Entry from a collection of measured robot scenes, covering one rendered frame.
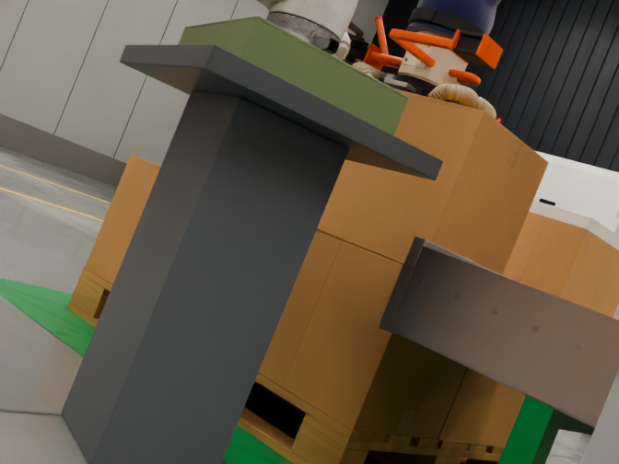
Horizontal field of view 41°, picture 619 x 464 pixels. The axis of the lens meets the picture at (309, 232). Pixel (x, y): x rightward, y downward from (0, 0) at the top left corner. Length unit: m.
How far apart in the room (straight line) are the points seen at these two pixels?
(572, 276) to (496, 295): 1.99
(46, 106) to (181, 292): 10.90
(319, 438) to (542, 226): 1.93
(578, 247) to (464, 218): 1.62
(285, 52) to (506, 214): 0.90
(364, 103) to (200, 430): 0.69
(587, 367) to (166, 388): 0.75
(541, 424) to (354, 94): 0.69
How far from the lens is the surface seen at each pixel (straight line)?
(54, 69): 12.32
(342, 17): 1.65
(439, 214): 1.95
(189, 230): 1.49
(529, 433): 1.60
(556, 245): 3.65
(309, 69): 1.54
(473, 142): 1.97
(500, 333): 1.64
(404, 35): 2.12
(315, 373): 2.06
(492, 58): 1.99
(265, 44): 1.50
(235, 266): 1.54
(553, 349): 1.60
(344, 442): 1.99
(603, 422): 1.36
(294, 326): 2.12
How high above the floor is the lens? 0.54
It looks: level
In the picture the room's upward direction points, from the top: 22 degrees clockwise
